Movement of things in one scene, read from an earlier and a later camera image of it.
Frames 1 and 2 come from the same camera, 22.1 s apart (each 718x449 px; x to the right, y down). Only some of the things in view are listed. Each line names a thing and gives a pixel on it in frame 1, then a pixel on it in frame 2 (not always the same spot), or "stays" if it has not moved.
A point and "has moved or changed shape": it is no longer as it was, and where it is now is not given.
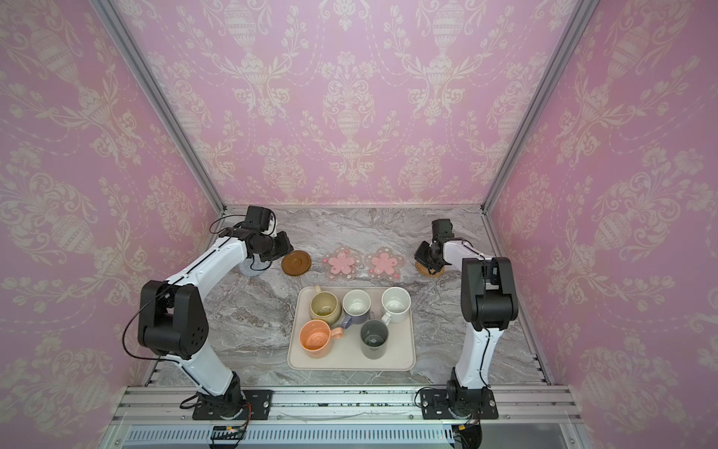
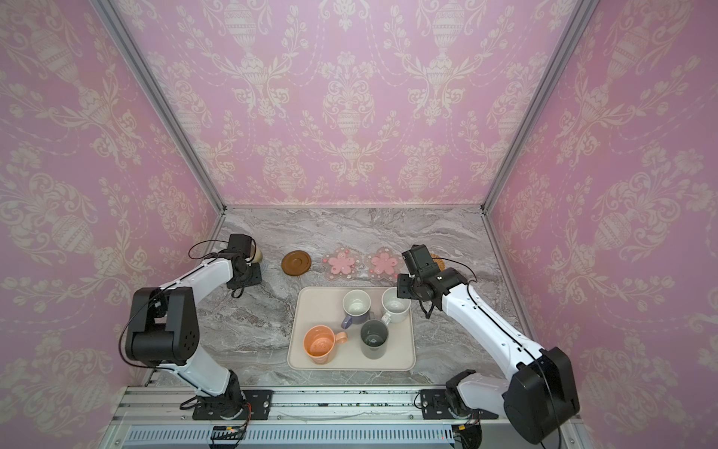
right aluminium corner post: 581,15 stays
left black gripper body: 274,247 → 252,277
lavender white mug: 356,305 stays
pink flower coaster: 342,264 stays
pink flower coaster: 384,264 stays
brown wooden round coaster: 296,263 stays
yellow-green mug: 324,306 has moved or changed shape
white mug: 395,302 stays
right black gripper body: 428,258 → 407,286
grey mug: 373,339 stays
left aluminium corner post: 127,46 stays
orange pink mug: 315,338 has moved or changed shape
